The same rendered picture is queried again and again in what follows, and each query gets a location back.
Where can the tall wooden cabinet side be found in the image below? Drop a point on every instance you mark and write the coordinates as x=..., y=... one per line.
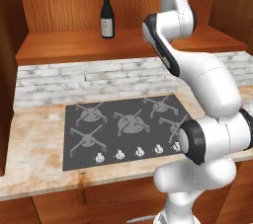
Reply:
x=8, y=70

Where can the dark wine bottle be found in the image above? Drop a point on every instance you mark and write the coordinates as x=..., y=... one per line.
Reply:
x=107, y=17

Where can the wooden drawer front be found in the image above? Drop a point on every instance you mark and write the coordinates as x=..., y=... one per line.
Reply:
x=108, y=201

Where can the dark grey gas hob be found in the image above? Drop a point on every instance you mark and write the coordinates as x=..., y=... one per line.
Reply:
x=108, y=142

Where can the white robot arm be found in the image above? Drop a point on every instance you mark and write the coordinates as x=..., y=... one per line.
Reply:
x=210, y=80

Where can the wooden base cabinet door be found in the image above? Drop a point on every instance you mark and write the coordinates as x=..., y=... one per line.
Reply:
x=237, y=195
x=16, y=211

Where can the silver hob knob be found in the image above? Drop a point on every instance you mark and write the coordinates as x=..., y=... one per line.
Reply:
x=100, y=158
x=158, y=149
x=139, y=151
x=120, y=155
x=176, y=146

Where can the open wooden wall cabinet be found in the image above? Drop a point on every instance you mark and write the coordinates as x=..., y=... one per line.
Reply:
x=66, y=43

